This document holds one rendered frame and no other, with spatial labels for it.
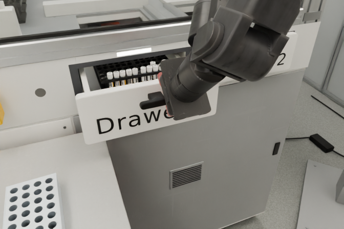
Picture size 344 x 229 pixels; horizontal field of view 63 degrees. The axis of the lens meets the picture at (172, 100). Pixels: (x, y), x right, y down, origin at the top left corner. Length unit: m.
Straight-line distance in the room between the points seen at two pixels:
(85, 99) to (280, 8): 0.36
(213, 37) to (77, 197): 0.40
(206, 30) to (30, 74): 0.44
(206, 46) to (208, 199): 0.88
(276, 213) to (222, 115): 0.78
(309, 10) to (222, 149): 0.49
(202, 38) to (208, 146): 0.64
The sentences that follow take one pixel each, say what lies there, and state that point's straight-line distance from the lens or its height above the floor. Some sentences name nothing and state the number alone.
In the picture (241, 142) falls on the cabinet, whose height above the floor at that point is 0.55.
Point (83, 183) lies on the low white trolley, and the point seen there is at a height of 0.76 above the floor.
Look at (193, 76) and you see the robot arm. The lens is 0.37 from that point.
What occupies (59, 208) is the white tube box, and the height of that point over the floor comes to 0.80.
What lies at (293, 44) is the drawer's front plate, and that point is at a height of 0.90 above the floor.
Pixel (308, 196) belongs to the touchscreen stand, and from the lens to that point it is 1.63.
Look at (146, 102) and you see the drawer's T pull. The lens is 0.52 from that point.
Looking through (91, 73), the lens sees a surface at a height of 0.84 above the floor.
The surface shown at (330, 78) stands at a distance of 2.52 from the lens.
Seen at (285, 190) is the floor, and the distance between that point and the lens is 1.66.
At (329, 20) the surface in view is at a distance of 2.48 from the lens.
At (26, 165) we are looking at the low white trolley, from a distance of 0.68.
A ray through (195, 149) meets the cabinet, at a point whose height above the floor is 0.58.
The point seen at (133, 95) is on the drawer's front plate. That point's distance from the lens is 0.54.
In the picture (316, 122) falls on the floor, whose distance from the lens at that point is 2.21.
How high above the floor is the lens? 1.20
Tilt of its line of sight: 33 degrees down
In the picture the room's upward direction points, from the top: straight up
